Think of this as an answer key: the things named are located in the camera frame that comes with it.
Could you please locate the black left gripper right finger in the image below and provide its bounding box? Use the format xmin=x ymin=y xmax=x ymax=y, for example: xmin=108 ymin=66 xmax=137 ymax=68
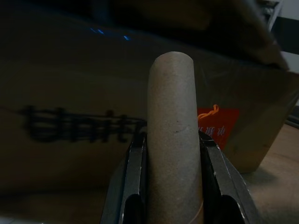
xmin=197 ymin=130 xmax=258 ymax=224

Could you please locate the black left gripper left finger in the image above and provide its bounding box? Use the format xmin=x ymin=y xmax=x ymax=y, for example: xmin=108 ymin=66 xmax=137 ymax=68
xmin=100 ymin=134 xmax=148 ymax=224

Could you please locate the brown cardboard tube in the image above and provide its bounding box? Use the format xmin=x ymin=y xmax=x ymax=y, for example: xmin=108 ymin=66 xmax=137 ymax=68
xmin=147 ymin=50 xmax=204 ymax=224

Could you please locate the brown printed cardboard box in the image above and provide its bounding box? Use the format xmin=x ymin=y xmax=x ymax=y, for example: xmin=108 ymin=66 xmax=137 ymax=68
xmin=0 ymin=0 xmax=299 ymax=194

